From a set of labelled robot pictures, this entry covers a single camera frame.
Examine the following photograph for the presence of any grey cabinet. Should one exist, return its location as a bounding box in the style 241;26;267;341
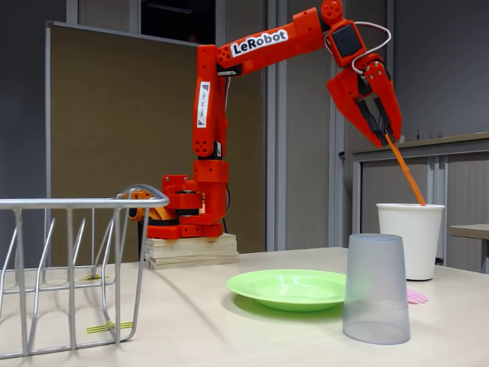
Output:
349;132;489;274

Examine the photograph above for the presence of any metal wire dish rack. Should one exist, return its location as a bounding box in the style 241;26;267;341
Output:
0;183;170;360

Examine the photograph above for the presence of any green plastic plate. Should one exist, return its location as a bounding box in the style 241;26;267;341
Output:
226;268;348;313

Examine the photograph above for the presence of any orange plastic knife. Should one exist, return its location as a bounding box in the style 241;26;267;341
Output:
384;133;427;207

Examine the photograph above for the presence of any grey side table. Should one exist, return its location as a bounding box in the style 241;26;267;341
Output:
449;223;489;274

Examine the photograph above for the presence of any white servo cable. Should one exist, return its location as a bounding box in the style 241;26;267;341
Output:
323;21;393;73

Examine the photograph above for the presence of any dark glass panel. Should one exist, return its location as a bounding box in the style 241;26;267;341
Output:
140;0;217;47

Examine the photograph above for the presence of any brown partition board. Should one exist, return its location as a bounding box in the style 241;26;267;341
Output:
44;21;264;265

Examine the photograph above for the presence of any translucent grey plastic cup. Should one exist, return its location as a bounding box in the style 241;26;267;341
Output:
342;232;412;346

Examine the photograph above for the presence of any wooden base block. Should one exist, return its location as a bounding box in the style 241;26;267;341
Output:
144;232;240;271

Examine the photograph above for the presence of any white paper cup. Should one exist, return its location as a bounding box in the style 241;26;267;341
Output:
376;203;446;282

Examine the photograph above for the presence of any pink plastic fork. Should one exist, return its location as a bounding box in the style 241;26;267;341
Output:
406;288;429;306

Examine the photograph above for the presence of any orange table clamp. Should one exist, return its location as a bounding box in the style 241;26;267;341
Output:
116;189;180;223

